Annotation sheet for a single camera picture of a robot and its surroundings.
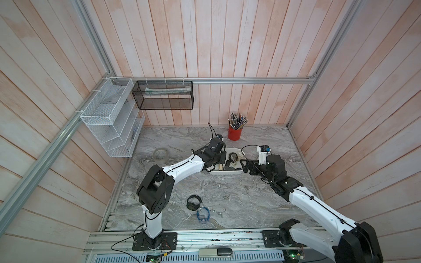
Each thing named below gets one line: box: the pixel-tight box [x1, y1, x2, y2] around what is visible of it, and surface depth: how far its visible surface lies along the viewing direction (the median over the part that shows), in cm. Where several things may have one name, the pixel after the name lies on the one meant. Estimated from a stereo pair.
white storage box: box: [209, 147, 248, 175], surface depth 97 cm
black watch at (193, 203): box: [186, 194, 203, 211], surface depth 87 cm
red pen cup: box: [227, 126, 243, 141], surface depth 115 cm
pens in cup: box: [228, 111, 249, 130], surface depth 103 cm
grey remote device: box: [198, 247, 233, 257], surface depth 71 cm
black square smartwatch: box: [228, 152, 238, 163], surface depth 101 cm
